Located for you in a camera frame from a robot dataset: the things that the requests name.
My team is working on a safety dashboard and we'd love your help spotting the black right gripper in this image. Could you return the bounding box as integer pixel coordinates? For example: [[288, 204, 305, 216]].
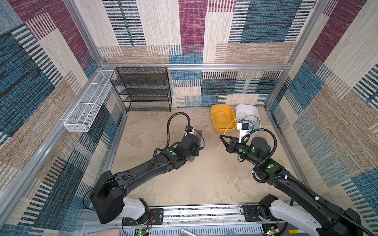
[[219, 135, 259, 166]]

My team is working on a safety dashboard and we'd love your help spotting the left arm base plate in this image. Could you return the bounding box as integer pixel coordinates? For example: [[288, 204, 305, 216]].
[[122, 208, 164, 226]]

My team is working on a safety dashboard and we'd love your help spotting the black mesh shelf rack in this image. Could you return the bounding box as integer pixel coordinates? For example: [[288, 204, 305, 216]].
[[110, 67, 172, 112]]

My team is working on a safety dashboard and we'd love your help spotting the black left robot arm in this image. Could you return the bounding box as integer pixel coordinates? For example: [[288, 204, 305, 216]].
[[86, 112, 204, 225]]

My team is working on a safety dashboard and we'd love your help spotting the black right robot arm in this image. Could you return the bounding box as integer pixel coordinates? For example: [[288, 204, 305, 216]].
[[220, 129, 373, 236]]

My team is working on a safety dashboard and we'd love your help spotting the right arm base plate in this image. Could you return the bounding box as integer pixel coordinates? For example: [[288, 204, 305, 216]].
[[239, 204, 285, 224]]

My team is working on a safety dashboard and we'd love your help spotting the white wire mesh tray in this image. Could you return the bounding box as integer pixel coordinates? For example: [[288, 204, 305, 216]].
[[64, 70, 113, 132]]

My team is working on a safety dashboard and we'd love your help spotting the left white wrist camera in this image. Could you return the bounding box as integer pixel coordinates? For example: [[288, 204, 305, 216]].
[[185, 125, 194, 136]]

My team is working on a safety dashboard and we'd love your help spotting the yellow cable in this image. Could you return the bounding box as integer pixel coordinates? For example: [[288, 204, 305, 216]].
[[213, 111, 246, 154]]

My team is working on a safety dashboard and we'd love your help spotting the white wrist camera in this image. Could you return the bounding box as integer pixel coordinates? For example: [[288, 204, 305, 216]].
[[185, 125, 194, 136], [237, 122, 254, 143]]

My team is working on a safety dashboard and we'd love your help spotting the dark grey cable spool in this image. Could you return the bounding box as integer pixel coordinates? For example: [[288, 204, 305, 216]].
[[189, 129, 203, 162]]

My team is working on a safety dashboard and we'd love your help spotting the green cable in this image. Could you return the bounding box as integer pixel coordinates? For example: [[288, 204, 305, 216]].
[[238, 114, 260, 130]]

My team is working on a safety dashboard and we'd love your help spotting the white plastic bin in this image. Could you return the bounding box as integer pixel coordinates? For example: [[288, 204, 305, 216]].
[[235, 104, 261, 129]]

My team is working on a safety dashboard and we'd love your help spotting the aluminium mounting rail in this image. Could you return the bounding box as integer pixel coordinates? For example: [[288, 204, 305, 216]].
[[74, 203, 295, 236]]

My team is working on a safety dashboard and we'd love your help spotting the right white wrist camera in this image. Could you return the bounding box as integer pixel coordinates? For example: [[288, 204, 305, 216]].
[[237, 122, 254, 143]]

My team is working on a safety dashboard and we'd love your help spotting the yellow plastic bin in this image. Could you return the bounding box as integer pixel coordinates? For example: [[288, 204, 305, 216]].
[[211, 104, 237, 134]]

